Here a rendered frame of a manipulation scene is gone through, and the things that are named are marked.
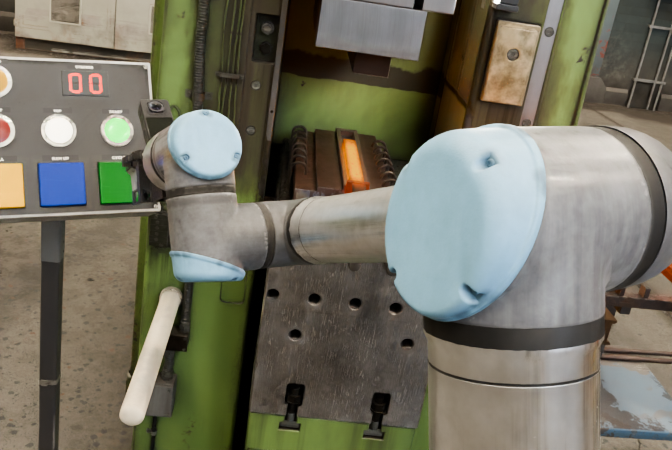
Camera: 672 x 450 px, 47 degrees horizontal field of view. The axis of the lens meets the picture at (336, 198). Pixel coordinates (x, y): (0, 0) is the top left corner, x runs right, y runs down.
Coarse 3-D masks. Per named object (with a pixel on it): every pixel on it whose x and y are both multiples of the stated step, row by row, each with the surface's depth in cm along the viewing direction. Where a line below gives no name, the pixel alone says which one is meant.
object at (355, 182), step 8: (344, 144) 180; (352, 144) 181; (344, 152) 177; (352, 152) 175; (352, 160) 169; (352, 168) 164; (360, 168) 165; (352, 176) 159; (360, 176) 160; (352, 184) 154; (360, 184) 154; (368, 184) 155
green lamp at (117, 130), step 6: (114, 120) 138; (120, 120) 139; (108, 126) 137; (114, 126) 138; (120, 126) 138; (126, 126) 139; (108, 132) 137; (114, 132) 138; (120, 132) 138; (126, 132) 139; (114, 138) 138; (120, 138) 138; (126, 138) 139
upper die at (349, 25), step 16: (320, 0) 148; (336, 0) 143; (352, 0) 143; (320, 16) 143; (336, 16) 144; (352, 16) 144; (368, 16) 144; (384, 16) 144; (400, 16) 144; (416, 16) 144; (320, 32) 145; (336, 32) 145; (352, 32) 145; (368, 32) 145; (384, 32) 145; (400, 32) 145; (416, 32) 145; (336, 48) 146; (352, 48) 146; (368, 48) 146; (384, 48) 146; (400, 48) 146; (416, 48) 146
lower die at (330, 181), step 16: (336, 128) 194; (320, 144) 183; (336, 144) 185; (368, 144) 188; (320, 160) 172; (336, 160) 173; (368, 160) 176; (304, 176) 163; (320, 176) 162; (336, 176) 163; (368, 176) 166; (384, 176) 167; (304, 192) 156; (320, 192) 156; (336, 192) 156
